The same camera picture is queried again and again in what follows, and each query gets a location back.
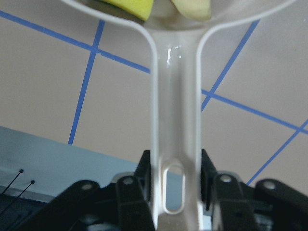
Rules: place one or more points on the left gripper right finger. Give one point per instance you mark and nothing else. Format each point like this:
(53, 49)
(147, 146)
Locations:
(270, 205)

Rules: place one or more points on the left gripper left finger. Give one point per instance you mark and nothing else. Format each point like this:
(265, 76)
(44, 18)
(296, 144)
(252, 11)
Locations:
(123, 205)

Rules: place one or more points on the white plastic dustpan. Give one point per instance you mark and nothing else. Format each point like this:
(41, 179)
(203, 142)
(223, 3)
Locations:
(176, 46)

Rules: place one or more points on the yellow sponge piece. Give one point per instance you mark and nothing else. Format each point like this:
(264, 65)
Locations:
(139, 8)

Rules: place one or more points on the pale melon rind slice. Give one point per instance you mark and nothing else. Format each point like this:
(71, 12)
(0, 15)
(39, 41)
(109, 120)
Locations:
(198, 10)

